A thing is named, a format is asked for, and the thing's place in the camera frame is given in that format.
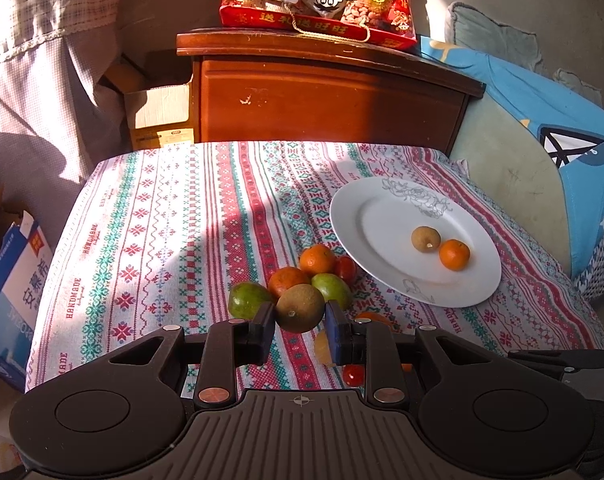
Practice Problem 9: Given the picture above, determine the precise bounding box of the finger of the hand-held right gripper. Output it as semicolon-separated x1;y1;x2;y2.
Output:
508;348;604;381

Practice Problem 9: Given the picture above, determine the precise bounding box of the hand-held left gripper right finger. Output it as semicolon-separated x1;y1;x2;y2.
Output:
326;301;508;406

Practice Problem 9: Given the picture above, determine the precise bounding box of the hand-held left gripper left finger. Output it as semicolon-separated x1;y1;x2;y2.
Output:
106;302;277;411

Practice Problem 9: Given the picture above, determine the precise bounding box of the green round fruit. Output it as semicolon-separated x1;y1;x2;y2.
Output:
311;272;352;312
228;282;275;319

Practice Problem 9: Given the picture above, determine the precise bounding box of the white floral plate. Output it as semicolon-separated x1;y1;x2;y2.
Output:
329;177;503;309

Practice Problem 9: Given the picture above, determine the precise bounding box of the small brown round fruit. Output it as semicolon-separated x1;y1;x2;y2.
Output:
411;226;441;254

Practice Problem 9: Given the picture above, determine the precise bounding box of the patterned woven tablecloth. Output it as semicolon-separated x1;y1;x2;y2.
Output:
26;140;604;394

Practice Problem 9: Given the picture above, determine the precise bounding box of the small orange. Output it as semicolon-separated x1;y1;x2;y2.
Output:
439;239;471;272

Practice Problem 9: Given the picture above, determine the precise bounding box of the brown wooden nightstand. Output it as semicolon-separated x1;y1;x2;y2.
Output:
176;27;487;157

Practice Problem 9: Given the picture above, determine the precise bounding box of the brown cardboard box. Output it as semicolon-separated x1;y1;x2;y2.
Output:
123;82;195;152

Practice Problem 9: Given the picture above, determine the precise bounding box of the blue printed pillow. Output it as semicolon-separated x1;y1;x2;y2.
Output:
419;35;604;281

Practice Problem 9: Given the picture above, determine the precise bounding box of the blue white carton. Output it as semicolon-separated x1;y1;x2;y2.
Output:
0;207;53;394

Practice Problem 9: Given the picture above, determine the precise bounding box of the red snack gift bag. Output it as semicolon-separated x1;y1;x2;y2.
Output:
218;0;419;52

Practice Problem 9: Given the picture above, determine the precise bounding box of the beige checked sofa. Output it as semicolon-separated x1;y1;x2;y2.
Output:
0;0;132;241

